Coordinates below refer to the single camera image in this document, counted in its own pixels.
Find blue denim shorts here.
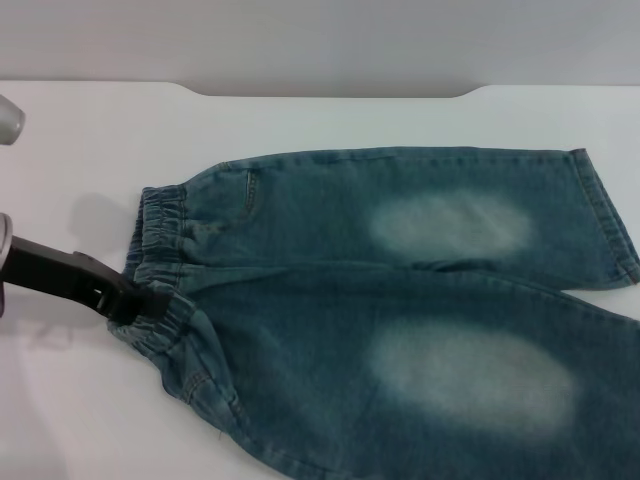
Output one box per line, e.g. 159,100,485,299
107,144,640,480

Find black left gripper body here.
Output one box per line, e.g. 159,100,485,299
4,234,126,321

